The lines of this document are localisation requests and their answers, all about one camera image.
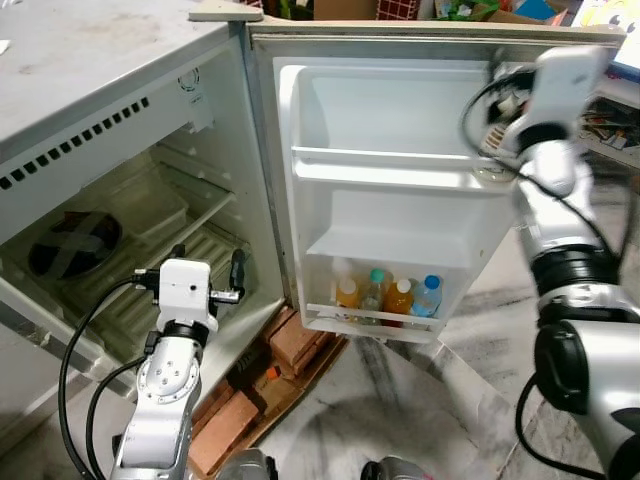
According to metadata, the grey fridge door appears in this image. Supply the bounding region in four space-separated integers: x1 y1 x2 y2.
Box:
245 20 626 346

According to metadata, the small grey fridge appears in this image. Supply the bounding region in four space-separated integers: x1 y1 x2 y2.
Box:
0 0 306 441

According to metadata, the red brick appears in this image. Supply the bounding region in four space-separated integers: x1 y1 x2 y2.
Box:
265 312 331 376
188 390 263 476

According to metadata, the black round container grey cross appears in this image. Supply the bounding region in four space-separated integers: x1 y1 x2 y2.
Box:
28 210 123 281

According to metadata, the white cluttered shelf rack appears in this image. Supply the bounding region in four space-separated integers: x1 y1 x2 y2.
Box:
585 75 640 167

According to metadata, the brown cardboard sheet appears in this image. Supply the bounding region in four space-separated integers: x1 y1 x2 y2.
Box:
185 300 351 479

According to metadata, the yellow smiley face board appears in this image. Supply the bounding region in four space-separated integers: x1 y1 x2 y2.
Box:
572 0 640 37

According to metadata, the green cap clear bottle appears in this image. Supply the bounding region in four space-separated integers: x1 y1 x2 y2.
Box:
360 267 389 313

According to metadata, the red checked box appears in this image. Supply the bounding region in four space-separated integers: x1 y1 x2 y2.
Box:
375 0 433 21

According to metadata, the orange drink bottle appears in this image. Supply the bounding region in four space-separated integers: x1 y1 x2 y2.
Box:
384 278 415 319

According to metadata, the grey robot left leg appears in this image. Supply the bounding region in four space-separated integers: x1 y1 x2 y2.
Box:
215 448 279 480

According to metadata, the grey robot leg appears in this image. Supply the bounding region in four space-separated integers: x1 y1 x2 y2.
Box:
215 448 279 480
362 455 431 480

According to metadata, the brown cardboard box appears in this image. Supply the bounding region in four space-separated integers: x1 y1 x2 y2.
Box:
310 0 381 21

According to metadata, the blue cap water bottle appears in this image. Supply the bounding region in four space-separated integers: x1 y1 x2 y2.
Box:
410 274 444 319

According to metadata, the grey robot right leg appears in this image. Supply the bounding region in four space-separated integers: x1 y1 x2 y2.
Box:
362 455 431 480

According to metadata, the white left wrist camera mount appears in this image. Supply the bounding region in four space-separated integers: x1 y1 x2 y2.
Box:
157 258 214 331

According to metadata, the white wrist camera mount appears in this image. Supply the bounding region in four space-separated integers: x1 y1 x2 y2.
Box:
157 258 214 331
524 44 613 131

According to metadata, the long black left arm cable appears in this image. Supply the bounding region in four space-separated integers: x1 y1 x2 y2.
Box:
58 272 163 479

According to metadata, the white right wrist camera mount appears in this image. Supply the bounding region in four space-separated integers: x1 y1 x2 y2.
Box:
524 44 613 131

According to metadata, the short black left arm cable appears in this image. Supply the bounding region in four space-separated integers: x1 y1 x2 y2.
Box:
85 355 156 476

